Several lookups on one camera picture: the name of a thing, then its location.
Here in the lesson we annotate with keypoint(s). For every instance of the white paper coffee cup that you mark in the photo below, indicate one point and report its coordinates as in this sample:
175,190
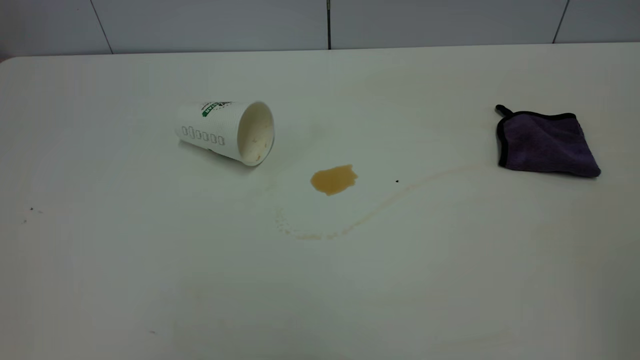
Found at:
215,130

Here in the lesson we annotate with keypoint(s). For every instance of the purple cloth with black trim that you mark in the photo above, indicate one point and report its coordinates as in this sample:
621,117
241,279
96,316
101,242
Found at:
545,145

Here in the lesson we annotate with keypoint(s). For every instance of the brown liquid spill puddle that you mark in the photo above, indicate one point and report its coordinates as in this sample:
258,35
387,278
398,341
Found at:
333,179

